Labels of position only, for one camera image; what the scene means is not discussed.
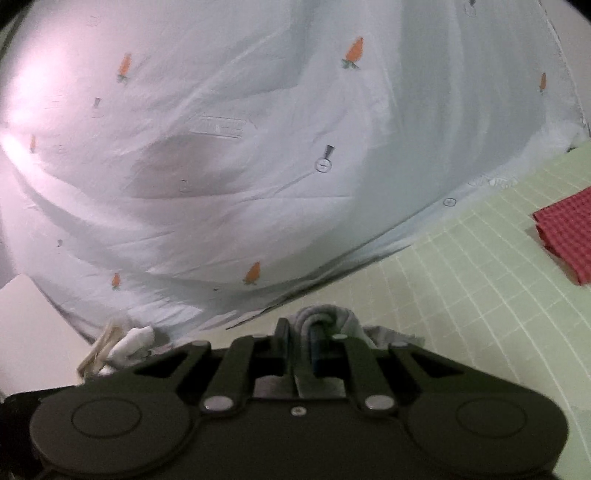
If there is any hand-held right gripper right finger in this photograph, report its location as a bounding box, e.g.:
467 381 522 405
310 323 462 414

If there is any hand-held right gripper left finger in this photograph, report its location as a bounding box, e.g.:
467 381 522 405
134 318 293 414

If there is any grey garment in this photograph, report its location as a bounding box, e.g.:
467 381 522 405
293 305 426 398

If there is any red checked garment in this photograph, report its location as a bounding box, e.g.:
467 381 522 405
531 187 591 287

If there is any white crumpled cloth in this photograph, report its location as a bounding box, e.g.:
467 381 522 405
106 325 155 367

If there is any green grid mat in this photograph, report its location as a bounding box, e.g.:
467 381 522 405
226 141 591 480

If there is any carrot print bed sheet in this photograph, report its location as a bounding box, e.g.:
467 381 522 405
0 0 591 344

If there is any white board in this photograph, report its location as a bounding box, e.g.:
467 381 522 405
0 274 88 398

